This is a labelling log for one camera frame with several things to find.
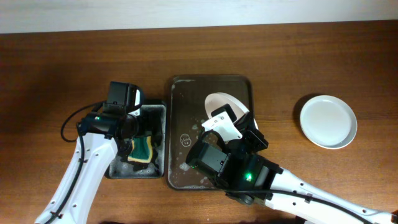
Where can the brown plastic serving tray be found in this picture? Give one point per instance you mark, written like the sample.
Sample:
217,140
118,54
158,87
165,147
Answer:
185,114

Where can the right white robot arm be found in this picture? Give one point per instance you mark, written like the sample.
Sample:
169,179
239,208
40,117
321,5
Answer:
278,189

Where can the black soapy water tray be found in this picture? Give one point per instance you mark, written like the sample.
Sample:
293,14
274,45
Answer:
121,168

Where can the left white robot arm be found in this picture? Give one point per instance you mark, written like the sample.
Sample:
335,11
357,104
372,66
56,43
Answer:
96,147

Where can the pale green plate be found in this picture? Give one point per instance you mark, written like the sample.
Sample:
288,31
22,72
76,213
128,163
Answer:
328,122

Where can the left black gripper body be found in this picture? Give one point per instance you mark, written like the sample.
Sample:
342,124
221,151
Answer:
144,131

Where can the white plate with red stain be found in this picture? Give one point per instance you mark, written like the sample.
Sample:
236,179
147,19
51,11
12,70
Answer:
215,101

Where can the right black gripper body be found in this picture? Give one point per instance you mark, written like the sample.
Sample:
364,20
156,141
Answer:
249,137

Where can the green and yellow sponge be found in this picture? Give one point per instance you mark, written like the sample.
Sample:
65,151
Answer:
142,151

